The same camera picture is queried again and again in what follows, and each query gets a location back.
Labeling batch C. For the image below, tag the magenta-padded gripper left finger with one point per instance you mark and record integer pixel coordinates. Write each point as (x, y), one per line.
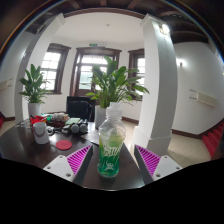
(58, 166)

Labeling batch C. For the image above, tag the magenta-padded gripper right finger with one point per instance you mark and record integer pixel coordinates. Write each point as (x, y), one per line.
(166, 166)

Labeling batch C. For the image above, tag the clear green-labelled drink bottle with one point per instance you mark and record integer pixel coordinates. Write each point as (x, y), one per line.
(111, 150)

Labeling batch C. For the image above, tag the flat round red coaster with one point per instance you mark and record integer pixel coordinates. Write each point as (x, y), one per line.
(63, 144)

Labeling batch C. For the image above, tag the white mug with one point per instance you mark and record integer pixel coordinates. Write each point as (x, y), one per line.
(40, 133)

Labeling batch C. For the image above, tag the green book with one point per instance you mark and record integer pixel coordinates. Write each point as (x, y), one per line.
(72, 121)

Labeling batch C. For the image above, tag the tray of small jars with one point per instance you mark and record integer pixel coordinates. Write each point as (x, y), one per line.
(59, 118)

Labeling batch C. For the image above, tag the green box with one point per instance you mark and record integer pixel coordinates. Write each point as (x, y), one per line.
(49, 117)

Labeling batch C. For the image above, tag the red box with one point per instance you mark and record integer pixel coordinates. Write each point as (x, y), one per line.
(37, 120)

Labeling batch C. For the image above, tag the red carpeted staircase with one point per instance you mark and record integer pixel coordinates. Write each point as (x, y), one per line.
(213, 140)

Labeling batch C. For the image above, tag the black chair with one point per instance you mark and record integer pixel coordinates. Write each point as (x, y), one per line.
(78, 108)

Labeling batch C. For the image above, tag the small potted leafy plant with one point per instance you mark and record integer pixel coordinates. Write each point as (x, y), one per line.
(33, 86)

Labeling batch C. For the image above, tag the dark wooden double door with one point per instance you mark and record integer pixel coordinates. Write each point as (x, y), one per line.
(83, 73)

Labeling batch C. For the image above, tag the large potted leafy plant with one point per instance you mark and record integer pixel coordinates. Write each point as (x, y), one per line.
(115, 83)

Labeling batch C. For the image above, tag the dark-framed window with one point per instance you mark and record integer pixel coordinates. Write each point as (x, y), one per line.
(50, 66)
(140, 66)

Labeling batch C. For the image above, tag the green exit sign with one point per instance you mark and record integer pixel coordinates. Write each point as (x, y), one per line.
(93, 44)

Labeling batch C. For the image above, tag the bright pillar lamp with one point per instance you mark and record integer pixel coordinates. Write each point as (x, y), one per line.
(164, 29)

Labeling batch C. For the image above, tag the white wall radiator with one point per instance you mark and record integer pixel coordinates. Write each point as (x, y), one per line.
(205, 99)
(5, 84)

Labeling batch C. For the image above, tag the small wall lamp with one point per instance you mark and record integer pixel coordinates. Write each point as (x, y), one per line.
(181, 63)

